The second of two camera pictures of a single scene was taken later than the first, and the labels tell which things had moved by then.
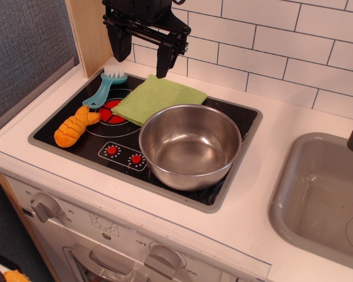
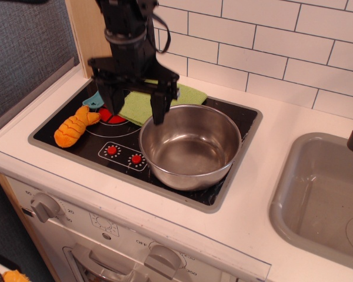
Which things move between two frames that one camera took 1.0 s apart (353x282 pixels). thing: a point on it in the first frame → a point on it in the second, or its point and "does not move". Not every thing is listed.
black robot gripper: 152,19 → 134,63
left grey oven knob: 45,206 does not move
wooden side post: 90,34 does not move
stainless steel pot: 190,147 does not move
